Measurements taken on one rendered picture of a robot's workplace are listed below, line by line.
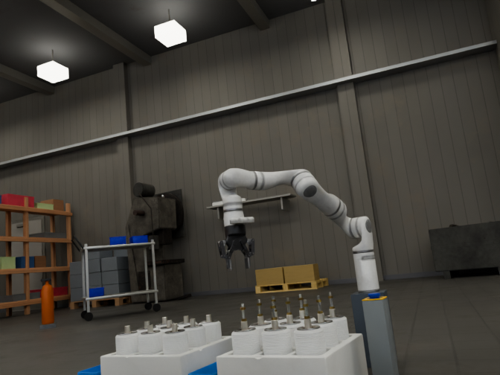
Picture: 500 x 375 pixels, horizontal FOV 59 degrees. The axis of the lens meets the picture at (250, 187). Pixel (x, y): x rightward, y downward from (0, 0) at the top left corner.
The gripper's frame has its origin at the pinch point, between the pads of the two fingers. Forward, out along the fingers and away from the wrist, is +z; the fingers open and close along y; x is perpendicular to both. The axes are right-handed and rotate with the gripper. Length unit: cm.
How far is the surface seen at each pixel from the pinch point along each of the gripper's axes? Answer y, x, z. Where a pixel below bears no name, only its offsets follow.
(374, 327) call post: -34.9, 25.5, 24.8
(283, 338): -5.9, 14.7, 24.5
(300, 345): -7.9, 21.1, 26.3
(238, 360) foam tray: 6.0, 5.0, 30.1
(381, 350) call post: -35, 26, 32
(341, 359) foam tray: -21.4, 23.4, 32.4
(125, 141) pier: -159, -824, -302
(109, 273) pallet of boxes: -99, -767, -16
